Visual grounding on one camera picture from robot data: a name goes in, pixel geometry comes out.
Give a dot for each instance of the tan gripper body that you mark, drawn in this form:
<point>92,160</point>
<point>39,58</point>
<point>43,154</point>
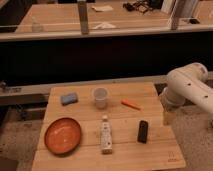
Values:
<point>168,117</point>

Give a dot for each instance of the orange marker pen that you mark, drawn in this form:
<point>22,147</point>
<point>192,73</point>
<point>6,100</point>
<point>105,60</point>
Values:
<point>130,104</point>

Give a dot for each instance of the grey metal post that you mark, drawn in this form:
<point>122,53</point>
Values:
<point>82,10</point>
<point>176,13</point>

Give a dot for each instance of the orange ceramic bowl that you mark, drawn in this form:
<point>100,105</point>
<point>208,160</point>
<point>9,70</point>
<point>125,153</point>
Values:
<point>63,136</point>

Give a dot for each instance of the white paper sheet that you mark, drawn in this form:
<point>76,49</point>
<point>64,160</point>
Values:
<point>102,8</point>

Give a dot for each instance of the white crumpled paper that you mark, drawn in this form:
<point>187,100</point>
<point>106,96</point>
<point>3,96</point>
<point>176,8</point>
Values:
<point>104,25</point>

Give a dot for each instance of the black rectangular block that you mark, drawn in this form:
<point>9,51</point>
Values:
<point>143,131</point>

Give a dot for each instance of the right grey metal post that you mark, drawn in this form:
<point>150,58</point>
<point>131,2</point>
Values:
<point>176,13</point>

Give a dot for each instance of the small black background device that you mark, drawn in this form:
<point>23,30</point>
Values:
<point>194,21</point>

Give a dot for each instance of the white squeeze bottle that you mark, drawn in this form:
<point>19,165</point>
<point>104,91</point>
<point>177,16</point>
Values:
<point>106,136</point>

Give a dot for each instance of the blue sponge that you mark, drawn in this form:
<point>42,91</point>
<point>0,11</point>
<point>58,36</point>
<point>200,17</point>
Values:
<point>69,99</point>

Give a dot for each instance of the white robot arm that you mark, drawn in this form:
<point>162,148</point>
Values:
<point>186,83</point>

